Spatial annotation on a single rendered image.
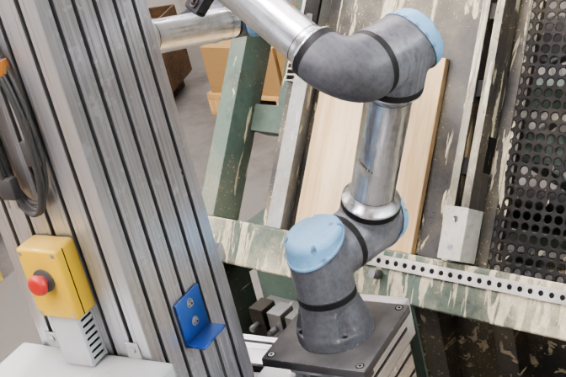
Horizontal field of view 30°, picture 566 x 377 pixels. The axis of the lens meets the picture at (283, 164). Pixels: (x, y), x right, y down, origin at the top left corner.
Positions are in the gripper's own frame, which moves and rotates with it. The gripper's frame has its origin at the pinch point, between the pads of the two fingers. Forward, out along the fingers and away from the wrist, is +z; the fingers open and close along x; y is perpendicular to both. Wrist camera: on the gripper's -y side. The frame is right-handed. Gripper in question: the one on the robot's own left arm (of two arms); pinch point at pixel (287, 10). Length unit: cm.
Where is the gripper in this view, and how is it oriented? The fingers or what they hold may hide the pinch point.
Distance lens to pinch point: 282.3
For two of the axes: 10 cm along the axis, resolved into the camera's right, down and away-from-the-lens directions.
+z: 6.3, 1.6, 7.6
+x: 1.8, -9.8, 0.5
